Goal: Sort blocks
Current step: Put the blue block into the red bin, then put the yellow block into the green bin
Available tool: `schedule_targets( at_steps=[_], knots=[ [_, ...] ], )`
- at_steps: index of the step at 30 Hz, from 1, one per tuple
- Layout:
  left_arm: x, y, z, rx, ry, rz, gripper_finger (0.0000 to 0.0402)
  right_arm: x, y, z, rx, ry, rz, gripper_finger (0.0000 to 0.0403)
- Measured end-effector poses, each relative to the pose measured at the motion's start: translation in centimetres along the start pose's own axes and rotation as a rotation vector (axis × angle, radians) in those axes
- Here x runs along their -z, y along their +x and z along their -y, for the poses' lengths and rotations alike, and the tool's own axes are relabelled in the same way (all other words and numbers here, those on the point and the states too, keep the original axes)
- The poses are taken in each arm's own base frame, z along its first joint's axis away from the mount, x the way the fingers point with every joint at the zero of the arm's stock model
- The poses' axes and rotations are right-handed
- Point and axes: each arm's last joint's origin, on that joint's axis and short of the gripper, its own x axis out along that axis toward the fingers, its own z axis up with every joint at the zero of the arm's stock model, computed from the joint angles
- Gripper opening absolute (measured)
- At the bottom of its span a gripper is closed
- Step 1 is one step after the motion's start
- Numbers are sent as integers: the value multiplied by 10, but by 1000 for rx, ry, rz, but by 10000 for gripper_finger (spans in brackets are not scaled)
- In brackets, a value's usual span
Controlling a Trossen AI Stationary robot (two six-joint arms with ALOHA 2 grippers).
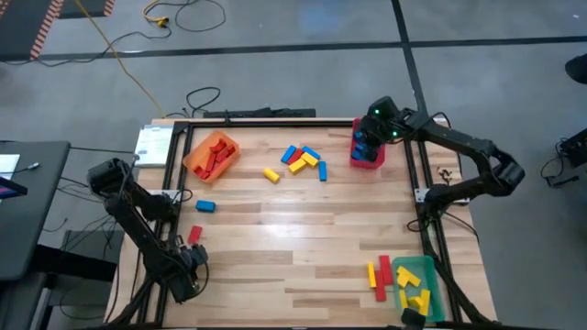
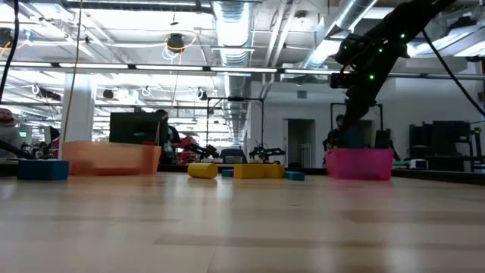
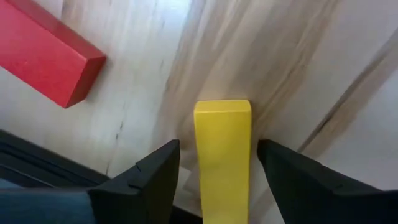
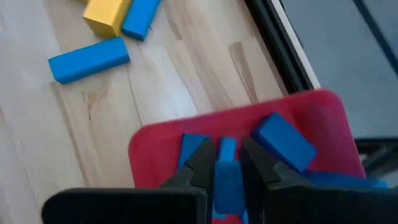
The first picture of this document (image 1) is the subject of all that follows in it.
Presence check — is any long black floor cable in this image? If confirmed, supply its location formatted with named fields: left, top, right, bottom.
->
left=0, top=0, right=227, bottom=68

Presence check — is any white paper sheet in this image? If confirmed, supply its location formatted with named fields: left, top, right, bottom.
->
left=0, top=153, right=21, bottom=182

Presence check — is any large black orange-striped mat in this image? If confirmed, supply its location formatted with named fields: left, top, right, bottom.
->
left=0, top=0, right=65, bottom=61

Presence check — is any person's shoe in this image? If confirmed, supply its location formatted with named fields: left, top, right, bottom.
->
left=564, top=53, right=587, bottom=85

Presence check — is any coiled black floor cable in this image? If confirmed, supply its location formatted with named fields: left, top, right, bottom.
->
left=163, top=85, right=222, bottom=119

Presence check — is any black power strip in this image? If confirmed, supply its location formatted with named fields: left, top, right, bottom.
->
left=202, top=106, right=317, bottom=120

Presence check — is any black aluminium table frame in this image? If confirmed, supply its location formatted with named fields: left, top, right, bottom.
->
left=104, top=117, right=499, bottom=330

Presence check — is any black side desk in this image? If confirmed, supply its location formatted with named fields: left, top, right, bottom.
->
left=0, top=140, right=72, bottom=281

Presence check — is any silver cable plug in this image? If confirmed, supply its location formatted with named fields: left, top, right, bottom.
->
left=12, top=161, right=41, bottom=175

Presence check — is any black floor equipment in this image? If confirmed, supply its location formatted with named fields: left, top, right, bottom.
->
left=539, top=126, right=587, bottom=188

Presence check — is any small black orange-striped mat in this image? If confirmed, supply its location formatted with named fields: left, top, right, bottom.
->
left=58, top=0, right=116, bottom=20

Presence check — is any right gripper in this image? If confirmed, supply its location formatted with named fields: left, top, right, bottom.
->
left=360, top=94, right=405, bottom=162

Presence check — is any green translucent plastic bin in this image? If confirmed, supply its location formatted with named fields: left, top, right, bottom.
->
left=390, top=254, right=447, bottom=324

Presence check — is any dark tablet device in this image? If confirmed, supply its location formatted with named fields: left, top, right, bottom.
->
left=0, top=176, right=28, bottom=201

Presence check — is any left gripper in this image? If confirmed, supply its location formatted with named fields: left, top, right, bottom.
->
left=161, top=245, right=211, bottom=304

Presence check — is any long yellow cable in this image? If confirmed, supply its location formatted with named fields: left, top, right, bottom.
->
left=72, top=0, right=167, bottom=118

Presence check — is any orange translucent plastic bin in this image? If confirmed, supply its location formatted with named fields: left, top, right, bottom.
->
left=182, top=130, right=241, bottom=185

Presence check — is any red translucent plastic bin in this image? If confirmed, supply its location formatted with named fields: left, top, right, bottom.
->
left=349, top=117, right=388, bottom=171

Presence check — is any yellow plug cord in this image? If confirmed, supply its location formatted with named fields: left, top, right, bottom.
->
left=140, top=0, right=172, bottom=28

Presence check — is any white printed booklet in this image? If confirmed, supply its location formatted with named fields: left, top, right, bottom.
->
left=133, top=124, right=175, bottom=169

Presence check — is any dark box under desk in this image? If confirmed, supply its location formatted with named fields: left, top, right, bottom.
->
left=34, top=228, right=126, bottom=281

